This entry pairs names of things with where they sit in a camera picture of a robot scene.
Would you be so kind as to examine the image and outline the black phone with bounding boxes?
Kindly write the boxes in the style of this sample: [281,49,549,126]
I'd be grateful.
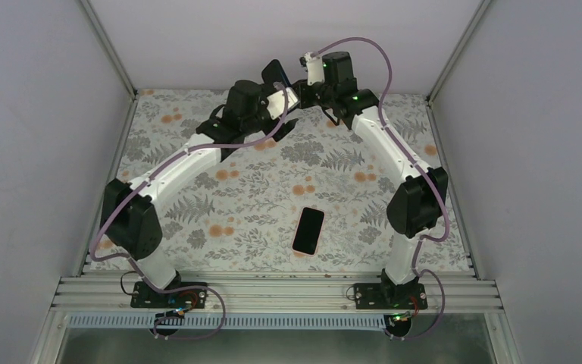
[261,59,292,88]

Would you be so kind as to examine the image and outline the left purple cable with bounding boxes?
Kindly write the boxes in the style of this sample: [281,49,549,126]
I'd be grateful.
[89,83,291,340]

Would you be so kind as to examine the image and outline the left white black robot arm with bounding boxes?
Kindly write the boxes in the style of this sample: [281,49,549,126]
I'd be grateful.
[89,80,299,307]

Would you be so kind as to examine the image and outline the purple cable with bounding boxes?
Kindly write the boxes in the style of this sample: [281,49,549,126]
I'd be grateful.
[311,36,452,343]
[89,83,291,340]

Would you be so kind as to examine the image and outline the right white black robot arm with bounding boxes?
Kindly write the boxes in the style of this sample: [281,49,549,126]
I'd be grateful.
[293,52,449,309]

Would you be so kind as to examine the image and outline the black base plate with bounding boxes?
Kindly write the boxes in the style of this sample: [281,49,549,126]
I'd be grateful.
[130,282,208,310]
[352,283,428,310]

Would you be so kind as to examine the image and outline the slotted grey cable duct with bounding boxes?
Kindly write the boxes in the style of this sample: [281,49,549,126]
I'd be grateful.
[67,312,386,331]

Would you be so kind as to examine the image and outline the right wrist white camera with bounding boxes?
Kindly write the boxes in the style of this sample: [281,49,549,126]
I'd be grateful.
[300,52,325,86]

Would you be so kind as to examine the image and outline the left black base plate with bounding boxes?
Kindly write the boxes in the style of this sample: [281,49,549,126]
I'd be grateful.
[130,282,208,310]

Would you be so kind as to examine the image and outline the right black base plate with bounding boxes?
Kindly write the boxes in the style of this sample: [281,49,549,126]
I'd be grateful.
[352,283,428,310]

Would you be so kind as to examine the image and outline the floral patterned table mat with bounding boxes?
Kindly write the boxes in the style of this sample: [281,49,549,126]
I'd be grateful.
[85,89,473,275]

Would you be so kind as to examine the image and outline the wrist white camera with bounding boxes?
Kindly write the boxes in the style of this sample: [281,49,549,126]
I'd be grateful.
[266,87,299,120]
[300,52,325,86]

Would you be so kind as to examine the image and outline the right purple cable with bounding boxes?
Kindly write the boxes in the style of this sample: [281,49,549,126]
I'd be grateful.
[311,36,452,343]

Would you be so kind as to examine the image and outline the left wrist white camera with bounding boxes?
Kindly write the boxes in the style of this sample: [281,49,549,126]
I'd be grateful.
[266,87,299,120]

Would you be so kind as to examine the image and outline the aluminium mounting rail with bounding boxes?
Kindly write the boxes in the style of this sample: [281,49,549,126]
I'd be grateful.
[51,271,504,314]

